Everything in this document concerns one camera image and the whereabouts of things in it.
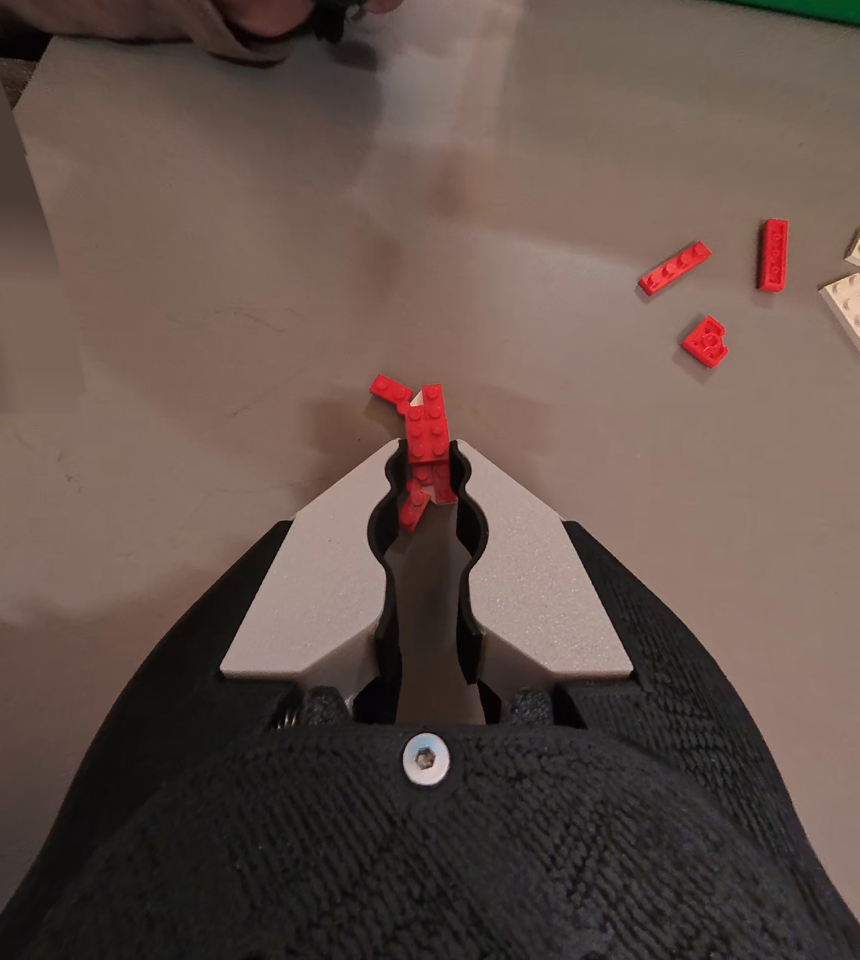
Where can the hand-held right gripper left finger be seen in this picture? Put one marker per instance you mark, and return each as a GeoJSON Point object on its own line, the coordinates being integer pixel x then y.
{"type": "Point", "coordinates": [310, 592]}

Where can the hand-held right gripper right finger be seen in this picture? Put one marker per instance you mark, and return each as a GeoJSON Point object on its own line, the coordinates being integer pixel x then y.
{"type": "Point", "coordinates": [542, 592]}

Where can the red and white lego assembly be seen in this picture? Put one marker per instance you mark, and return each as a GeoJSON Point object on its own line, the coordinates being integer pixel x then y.
{"type": "Point", "coordinates": [426, 427]}

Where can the red corner lego plate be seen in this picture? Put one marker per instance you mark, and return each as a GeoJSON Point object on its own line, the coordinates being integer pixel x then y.
{"type": "Point", "coordinates": [704, 343]}

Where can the narrow red lego plate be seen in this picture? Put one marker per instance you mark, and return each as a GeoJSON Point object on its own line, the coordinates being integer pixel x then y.
{"type": "Point", "coordinates": [773, 255]}

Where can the person's left hand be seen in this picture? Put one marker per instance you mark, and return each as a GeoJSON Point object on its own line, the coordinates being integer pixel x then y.
{"type": "Point", "coordinates": [269, 19]}

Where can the green plastic bin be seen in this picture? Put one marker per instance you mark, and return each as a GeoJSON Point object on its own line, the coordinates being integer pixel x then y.
{"type": "Point", "coordinates": [812, 11]}

